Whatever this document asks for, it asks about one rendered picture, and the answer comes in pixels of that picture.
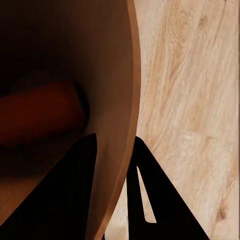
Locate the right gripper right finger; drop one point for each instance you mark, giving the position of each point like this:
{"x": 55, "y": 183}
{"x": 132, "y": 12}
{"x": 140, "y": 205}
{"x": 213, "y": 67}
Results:
{"x": 174, "y": 220}

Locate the trash can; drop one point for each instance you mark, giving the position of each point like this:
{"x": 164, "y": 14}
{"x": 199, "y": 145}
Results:
{"x": 96, "y": 44}

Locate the can of soda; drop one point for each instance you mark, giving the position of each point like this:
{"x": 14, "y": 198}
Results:
{"x": 40, "y": 112}

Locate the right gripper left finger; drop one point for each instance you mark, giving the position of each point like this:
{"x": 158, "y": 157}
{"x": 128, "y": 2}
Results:
{"x": 58, "y": 207}

